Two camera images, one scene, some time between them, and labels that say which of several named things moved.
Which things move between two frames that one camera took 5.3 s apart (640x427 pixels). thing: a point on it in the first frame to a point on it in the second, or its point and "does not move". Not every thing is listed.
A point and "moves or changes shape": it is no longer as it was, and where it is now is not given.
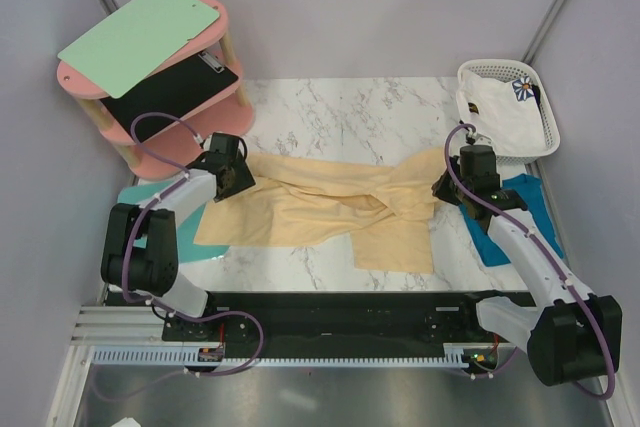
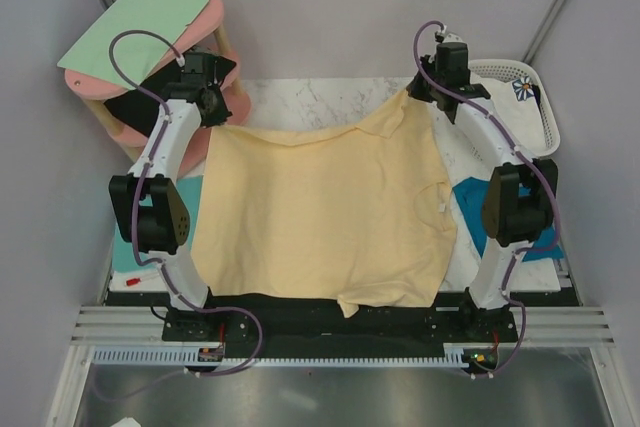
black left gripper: [244, 179] to [220, 116]
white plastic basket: [511, 69] does not move
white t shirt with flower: [506, 111] does not move
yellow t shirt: [383, 208] moves or changes shape
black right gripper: [441, 191] to [415, 89]
